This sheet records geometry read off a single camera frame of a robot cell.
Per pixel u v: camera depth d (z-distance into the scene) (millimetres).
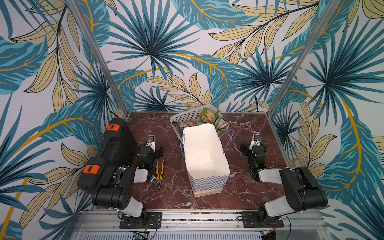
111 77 973
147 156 692
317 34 774
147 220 719
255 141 773
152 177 833
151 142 776
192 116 1099
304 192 444
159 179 856
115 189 445
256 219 733
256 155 691
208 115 1084
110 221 756
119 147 749
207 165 919
